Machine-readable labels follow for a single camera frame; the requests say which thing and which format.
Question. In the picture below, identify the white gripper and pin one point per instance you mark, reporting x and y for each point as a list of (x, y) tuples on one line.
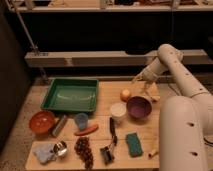
[(150, 74)]

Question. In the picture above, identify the yellow red apple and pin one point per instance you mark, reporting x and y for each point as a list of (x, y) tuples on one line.
[(125, 95)]

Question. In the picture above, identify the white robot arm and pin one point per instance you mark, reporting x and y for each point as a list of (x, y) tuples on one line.
[(184, 120)]

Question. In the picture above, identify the purple bowl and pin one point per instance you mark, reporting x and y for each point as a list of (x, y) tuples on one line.
[(138, 107)]

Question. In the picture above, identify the black object on shelf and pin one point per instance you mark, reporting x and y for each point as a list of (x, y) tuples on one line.
[(139, 49)]

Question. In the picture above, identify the white round container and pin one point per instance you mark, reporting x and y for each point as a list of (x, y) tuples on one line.
[(118, 111)]

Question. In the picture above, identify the green sponge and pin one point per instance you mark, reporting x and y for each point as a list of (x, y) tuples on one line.
[(134, 145)]

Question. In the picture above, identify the blue plastic cup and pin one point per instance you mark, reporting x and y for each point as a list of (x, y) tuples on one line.
[(81, 120)]

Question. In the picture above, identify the orange carrot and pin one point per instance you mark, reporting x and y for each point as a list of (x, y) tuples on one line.
[(87, 131)]

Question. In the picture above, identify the green plastic tray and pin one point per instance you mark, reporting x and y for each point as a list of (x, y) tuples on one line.
[(71, 95)]

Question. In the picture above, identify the bunch of dark grapes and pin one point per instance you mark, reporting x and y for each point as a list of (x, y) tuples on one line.
[(83, 150)]

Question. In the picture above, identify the metal shelf rack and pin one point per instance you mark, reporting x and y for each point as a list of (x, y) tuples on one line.
[(56, 36)]

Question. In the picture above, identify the metal measuring cup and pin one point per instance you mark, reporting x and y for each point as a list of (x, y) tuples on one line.
[(60, 149)]

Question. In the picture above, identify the orange bowl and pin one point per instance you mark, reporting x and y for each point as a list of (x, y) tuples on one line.
[(42, 122)]

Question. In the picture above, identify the blue grey cloth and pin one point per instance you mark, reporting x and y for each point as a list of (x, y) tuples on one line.
[(44, 153)]

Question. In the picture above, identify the black handled brush tool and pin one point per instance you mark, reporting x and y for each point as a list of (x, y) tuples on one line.
[(107, 151)]

